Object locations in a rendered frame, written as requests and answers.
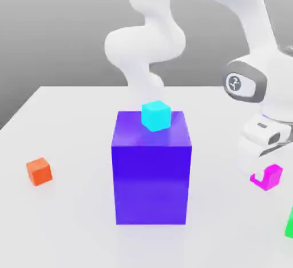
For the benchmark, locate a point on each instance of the large purple box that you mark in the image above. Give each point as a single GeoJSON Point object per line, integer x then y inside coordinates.
{"type": "Point", "coordinates": [151, 181]}

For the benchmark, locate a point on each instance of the small magenta cube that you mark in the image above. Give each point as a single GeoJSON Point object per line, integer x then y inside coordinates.
{"type": "Point", "coordinates": [272, 178]}

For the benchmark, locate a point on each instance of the small orange cube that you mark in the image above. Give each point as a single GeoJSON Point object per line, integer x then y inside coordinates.
{"type": "Point", "coordinates": [39, 172]}

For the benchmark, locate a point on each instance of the small green cube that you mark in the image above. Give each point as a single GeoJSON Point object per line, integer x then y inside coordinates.
{"type": "Point", "coordinates": [289, 225]}

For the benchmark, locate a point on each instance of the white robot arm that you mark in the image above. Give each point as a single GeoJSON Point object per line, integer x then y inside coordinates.
{"type": "Point", "coordinates": [146, 44]}

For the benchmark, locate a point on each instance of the small cyan cube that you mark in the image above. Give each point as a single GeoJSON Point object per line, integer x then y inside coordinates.
{"type": "Point", "coordinates": [156, 116]}

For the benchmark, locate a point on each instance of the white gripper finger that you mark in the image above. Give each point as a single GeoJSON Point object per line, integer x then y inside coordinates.
{"type": "Point", "coordinates": [259, 173]}

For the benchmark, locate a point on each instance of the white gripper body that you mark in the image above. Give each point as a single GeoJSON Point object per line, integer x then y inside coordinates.
{"type": "Point", "coordinates": [249, 158]}

